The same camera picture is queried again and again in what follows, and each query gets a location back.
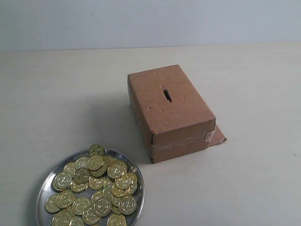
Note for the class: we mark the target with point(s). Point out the gold coin bottom right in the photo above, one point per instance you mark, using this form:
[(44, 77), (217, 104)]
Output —
[(116, 220)]

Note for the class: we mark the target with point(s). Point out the gold metal button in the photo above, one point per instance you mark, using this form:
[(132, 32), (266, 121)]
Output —
[(95, 162)]

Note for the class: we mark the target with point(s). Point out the gold coin left side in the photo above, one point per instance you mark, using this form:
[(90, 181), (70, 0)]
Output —
[(62, 180)]

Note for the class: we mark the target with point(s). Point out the round steel plate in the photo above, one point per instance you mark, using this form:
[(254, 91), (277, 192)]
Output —
[(43, 218)]

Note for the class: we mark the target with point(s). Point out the gold coin right centre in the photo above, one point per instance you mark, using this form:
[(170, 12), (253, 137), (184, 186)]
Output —
[(116, 170)]

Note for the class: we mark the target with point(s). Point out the gold coin on plate rim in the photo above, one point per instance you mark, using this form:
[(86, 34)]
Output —
[(96, 149)]

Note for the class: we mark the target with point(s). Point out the gold coin lower left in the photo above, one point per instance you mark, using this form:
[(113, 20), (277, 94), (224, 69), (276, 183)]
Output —
[(50, 204)]

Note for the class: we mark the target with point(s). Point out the brown cardboard slotted box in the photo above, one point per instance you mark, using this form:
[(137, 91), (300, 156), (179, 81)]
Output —
[(173, 118)]

